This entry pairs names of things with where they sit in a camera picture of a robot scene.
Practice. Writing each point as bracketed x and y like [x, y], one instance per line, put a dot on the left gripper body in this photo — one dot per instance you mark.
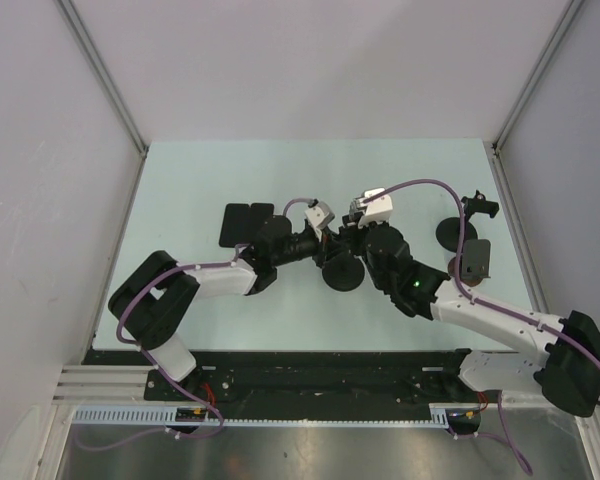
[320, 254]

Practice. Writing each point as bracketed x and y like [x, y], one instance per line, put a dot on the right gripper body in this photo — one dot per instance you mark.
[358, 234]

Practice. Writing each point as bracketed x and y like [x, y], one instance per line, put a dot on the black phone stand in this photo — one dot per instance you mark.
[343, 273]
[448, 230]

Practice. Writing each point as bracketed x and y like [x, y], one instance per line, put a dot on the black phone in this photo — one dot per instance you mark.
[235, 225]

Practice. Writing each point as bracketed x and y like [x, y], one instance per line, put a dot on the brown base phone stand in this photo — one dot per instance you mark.
[475, 258]

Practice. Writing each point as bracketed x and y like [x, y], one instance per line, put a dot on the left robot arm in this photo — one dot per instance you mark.
[152, 302]

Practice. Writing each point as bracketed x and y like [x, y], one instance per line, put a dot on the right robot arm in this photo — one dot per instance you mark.
[554, 356]

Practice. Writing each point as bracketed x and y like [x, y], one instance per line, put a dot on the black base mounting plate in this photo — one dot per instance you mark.
[226, 376]

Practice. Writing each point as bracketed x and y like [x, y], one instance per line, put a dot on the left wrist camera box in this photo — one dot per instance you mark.
[318, 215]

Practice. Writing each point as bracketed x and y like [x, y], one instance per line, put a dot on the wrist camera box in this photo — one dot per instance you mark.
[318, 215]
[379, 207]

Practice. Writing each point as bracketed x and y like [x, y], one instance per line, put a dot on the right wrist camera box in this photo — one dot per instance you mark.
[379, 207]

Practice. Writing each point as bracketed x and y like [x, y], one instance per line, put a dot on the white cable duct rail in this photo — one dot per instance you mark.
[435, 417]

